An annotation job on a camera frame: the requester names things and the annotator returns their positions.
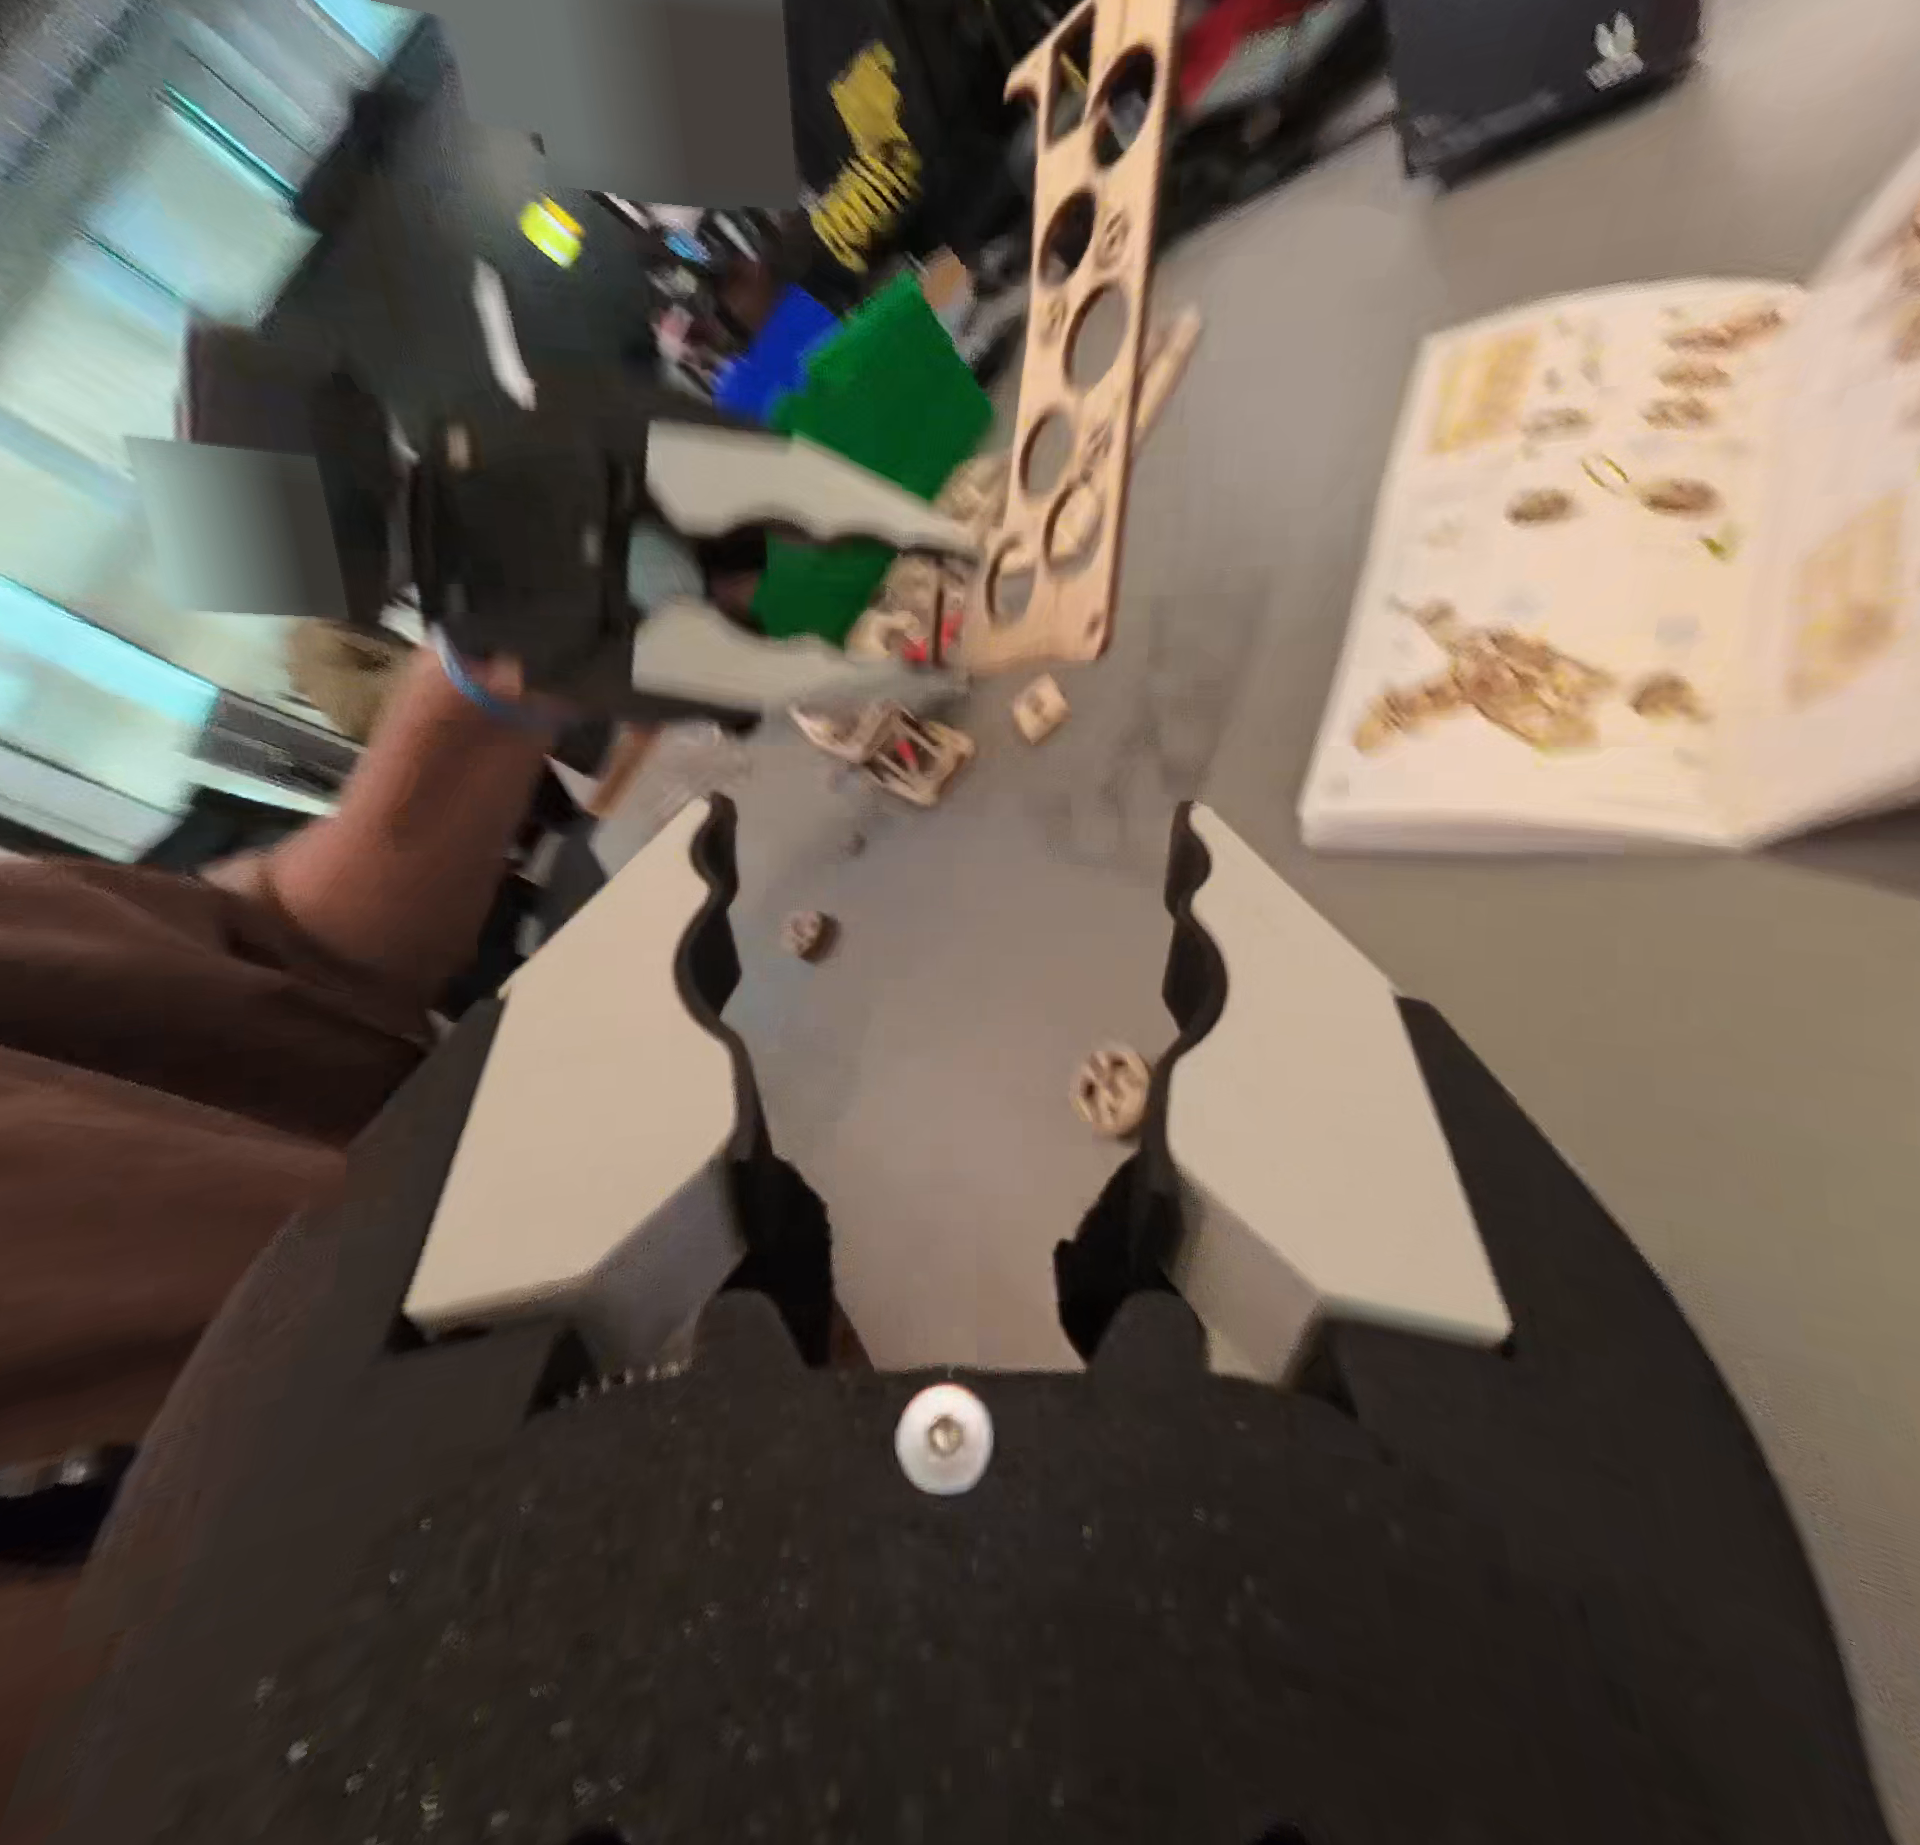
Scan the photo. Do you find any green plastic bin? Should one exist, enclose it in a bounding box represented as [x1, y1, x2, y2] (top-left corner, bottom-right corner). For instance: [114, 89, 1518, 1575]
[746, 271, 1000, 643]

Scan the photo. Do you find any black model kit box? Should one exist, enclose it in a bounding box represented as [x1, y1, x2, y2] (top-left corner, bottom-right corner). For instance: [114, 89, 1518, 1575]
[1372, 0, 1710, 183]

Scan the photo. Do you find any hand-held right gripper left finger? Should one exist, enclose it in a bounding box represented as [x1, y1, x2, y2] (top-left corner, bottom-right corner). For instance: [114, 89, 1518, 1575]
[402, 792, 838, 1374]

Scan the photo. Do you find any grey desk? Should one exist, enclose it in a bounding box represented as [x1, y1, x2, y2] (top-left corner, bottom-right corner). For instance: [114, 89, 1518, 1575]
[555, 0, 1920, 1593]

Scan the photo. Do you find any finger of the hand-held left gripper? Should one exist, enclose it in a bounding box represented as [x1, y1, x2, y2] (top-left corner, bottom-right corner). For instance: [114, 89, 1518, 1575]
[643, 419, 984, 559]
[626, 595, 975, 721]

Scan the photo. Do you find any wooden model biplane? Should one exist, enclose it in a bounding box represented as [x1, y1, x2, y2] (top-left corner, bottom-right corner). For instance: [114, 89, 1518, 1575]
[786, 455, 992, 814]

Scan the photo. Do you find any instruction booklet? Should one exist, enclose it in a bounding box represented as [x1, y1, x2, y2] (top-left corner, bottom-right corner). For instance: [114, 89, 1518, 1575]
[1296, 150, 1920, 857]

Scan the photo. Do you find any black yellow printed garment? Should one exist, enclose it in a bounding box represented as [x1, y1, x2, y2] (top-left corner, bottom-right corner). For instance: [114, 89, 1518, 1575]
[780, 0, 1052, 278]

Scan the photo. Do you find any person's brown clothing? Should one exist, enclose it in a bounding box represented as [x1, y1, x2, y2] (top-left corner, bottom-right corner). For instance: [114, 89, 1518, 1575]
[0, 854, 504, 1472]

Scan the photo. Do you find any blue wrist strap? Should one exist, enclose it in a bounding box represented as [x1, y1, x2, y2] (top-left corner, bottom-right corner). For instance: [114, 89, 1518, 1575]
[426, 629, 530, 723]

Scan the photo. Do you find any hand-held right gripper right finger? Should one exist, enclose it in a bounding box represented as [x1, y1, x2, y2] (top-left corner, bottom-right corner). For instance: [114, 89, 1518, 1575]
[1054, 802, 1512, 1384]

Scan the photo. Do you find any wooden sheet with round holes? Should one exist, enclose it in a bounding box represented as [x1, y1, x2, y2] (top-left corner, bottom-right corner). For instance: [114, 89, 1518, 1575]
[960, 0, 1203, 675]

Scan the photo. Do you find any person's left forearm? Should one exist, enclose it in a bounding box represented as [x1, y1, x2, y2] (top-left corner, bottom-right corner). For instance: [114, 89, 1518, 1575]
[195, 652, 564, 1036]

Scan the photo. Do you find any blue plastic board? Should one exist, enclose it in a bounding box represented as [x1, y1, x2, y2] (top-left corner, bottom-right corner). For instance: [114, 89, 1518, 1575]
[714, 283, 840, 423]

